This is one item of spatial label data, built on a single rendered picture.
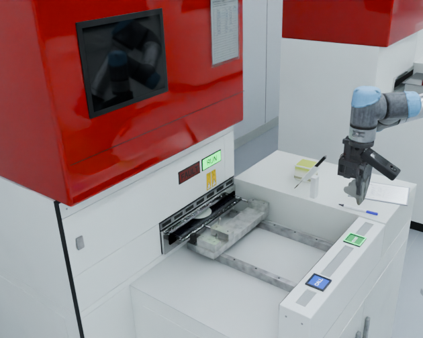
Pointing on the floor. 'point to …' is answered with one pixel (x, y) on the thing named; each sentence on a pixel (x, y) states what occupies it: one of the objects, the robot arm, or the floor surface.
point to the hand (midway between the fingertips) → (361, 201)
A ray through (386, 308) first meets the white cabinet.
